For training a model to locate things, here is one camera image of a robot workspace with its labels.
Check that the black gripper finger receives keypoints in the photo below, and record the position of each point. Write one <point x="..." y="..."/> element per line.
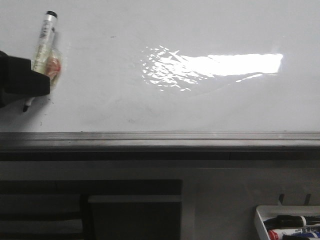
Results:
<point x="18" y="81"/>

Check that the white whiteboard marker with tape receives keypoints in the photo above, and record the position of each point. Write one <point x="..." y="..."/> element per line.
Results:
<point x="47" y="59"/>

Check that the white whiteboard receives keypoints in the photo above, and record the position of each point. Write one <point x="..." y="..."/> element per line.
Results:
<point x="171" y="65"/>

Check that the dark cabinet panel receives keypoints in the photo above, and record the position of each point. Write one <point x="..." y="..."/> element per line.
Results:
<point x="142" y="209"/>

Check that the white marker tray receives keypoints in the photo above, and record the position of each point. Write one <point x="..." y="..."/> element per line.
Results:
<point x="266" y="212"/>

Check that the black tray hook left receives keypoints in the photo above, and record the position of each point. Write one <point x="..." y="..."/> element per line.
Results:
<point x="281" y="199"/>

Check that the black tray hook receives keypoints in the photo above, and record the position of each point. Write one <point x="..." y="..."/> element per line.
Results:
<point x="307" y="199"/>
<point x="281" y="199"/>

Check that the red capped marker in tray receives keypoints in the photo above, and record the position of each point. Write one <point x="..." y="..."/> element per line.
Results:
<point x="277" y="234"/>

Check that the black marker in tray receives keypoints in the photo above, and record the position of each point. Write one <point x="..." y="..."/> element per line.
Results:
<point x="291" y="221"/>

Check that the black tray hook right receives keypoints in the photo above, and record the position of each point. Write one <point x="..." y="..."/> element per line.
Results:
<point x="307" y="199"/>

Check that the blue marker in tray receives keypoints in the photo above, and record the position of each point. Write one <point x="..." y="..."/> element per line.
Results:
<point x="303" y="236"/>

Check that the aluminium whiteboard frame rail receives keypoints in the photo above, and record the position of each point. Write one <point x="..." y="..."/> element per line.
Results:
<point x="38" y="145"/>

